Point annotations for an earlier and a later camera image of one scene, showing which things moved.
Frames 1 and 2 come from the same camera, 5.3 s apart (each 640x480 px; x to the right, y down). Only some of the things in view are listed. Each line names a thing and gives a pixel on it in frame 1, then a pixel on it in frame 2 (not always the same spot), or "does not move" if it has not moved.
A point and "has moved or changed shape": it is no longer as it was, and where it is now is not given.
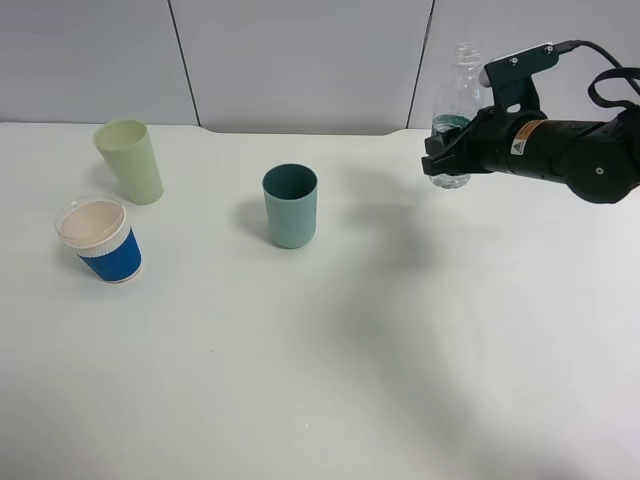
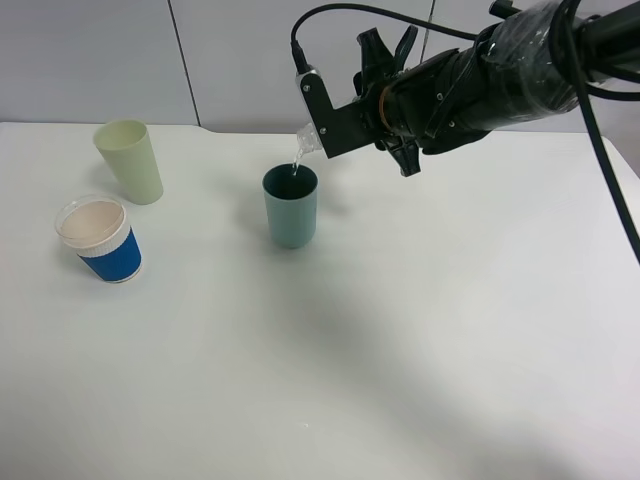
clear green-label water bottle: x=459 y=100 has moved or changed shape
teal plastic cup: x=291 y=192 does not move
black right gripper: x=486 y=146 → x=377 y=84
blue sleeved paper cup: x=96 y=227 does not move
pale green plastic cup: x=126 y=144 does not move
